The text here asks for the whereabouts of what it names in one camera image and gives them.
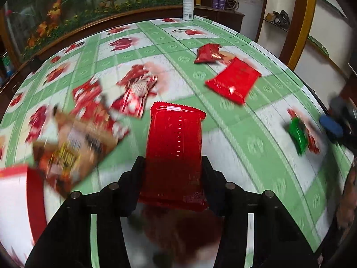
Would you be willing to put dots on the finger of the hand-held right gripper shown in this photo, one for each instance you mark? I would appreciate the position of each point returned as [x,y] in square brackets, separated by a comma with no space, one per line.
[332,127]
[339,102]

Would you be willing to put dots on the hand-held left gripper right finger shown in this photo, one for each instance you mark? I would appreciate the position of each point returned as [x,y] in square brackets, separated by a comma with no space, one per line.
[212,178]

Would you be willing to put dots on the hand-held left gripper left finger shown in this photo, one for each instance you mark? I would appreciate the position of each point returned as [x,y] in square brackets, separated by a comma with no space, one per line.
[136,177]

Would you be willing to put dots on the green snack packet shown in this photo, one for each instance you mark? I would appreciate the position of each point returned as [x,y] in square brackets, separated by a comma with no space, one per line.
[299,134]

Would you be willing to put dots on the glossy red snack packet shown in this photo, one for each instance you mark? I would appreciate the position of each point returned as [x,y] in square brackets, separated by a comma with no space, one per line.
[174,150]

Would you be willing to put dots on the brown snack packet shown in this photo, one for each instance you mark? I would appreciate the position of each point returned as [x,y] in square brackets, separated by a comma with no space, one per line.
[75,150]

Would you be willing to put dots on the red white striped snack packet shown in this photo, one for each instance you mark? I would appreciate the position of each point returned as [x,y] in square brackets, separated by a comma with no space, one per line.
[134,92]

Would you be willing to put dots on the red snack packet white squares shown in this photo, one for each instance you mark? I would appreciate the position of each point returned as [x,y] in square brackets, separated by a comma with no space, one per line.
[90,100]

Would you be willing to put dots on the red gift box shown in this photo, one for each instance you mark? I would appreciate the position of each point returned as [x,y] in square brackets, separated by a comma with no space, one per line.
[16,209]

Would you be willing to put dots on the dark red snack packet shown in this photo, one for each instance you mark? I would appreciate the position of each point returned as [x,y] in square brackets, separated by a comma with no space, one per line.
[207,53]

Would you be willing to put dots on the fruit print green tablecloth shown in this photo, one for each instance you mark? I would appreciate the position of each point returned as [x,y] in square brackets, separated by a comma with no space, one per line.
[245,150]

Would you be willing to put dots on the dark crumpled bag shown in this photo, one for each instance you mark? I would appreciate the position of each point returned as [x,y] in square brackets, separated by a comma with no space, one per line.
[280,19]

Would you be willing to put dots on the wooden cabinet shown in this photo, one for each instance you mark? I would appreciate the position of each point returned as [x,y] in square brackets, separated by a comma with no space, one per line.
[223,16]

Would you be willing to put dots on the white spray bottle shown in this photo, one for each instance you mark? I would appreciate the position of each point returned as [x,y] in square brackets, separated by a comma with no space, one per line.
[187,4]

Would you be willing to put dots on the glass tank with flowers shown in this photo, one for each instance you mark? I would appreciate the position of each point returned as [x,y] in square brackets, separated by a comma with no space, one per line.
[92,2]

